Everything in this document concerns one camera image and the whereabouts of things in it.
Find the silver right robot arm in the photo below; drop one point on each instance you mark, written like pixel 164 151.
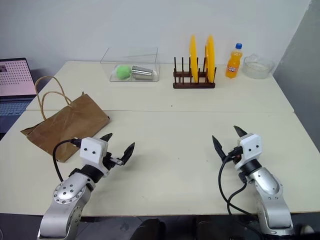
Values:
pixel 270 190

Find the yellow plate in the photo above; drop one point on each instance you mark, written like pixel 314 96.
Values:
pixel 193 55
pixel 211 55

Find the silver metal cup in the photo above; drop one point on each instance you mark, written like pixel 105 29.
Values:
pixel 141 72

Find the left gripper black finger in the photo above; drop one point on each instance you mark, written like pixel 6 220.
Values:
pixel 106 138
pixel 128 153

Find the clear glass bowl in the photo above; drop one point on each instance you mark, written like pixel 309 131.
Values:
pixel 257 67

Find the clear plastic box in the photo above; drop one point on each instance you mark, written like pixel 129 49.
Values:
pixel 130 55

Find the dark wooden plate rack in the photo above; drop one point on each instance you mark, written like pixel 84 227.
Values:
pixel 192 85

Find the orange soda bottle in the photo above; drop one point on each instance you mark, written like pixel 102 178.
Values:
pixel 233 66

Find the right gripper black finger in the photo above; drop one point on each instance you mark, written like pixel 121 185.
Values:
pixel 219 148
pixel 240 132

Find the open laptop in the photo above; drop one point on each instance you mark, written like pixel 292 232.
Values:
pixel 15 77

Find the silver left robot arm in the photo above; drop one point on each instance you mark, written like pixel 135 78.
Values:
pixel 65 192

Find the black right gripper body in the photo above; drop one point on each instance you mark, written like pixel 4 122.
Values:
pixel 235 160

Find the dark rounded shape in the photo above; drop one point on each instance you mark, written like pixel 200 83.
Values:
pixel 150 230

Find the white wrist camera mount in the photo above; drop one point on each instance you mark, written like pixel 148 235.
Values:
pixel 251 147
pixel 91 150

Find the green fluffy ball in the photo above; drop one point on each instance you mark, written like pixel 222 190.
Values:
pixel 123 72

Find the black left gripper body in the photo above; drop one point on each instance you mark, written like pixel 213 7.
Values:
pixel 110 161

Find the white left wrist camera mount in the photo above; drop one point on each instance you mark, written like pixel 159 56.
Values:
pixel 91 150

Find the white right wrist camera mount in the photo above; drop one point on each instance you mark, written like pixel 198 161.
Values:
pixel 251 147

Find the brown paper bag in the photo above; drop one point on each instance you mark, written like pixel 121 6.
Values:
pixel 75 117

